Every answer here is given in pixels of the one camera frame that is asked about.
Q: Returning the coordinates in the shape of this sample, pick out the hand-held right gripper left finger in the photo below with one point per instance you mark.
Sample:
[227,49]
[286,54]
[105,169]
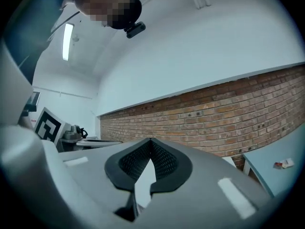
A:
[95,175]

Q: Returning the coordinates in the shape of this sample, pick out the blue table white frame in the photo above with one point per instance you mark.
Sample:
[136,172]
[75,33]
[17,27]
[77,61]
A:
[249,169]

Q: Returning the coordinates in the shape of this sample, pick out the long ceiling light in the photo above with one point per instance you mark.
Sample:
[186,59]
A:
[67,42]

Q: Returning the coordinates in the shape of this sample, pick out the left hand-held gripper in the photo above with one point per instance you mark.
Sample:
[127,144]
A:
[47,125]

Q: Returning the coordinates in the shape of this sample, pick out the black head camera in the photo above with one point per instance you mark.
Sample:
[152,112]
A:
[135,30]

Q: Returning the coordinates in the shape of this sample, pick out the round ceiling detector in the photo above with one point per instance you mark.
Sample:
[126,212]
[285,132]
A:
[75,38]

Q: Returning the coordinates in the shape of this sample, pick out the person's black clothing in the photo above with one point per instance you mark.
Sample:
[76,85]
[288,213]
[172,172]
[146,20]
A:
[28,32]

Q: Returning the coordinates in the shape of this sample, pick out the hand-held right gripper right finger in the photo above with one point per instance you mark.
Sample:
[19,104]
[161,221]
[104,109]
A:
[202,182]

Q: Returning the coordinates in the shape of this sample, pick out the black chest-mounted screen device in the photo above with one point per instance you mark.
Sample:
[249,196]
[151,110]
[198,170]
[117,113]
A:
[33,100]

